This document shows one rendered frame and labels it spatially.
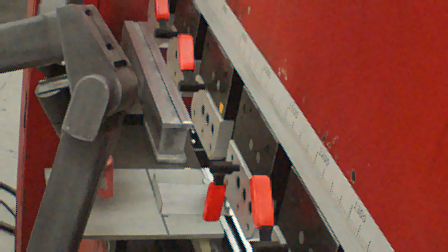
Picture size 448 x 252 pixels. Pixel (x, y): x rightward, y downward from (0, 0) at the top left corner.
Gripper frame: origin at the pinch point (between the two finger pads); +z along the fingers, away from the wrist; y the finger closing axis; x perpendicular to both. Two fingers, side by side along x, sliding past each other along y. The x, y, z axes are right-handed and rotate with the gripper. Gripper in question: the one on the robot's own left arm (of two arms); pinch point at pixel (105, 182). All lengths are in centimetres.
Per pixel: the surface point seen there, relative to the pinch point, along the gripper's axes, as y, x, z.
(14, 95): 216, 59, 92
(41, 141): 83, 26, 39
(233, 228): -6.4, -15.6, 13.1
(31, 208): 83, 38, 58
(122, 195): 1.0, -1.3, 4.3
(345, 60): -35, -34, -27
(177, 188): 2.9, -9.6, 8.7
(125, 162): 29.9, 0.1, 18.7
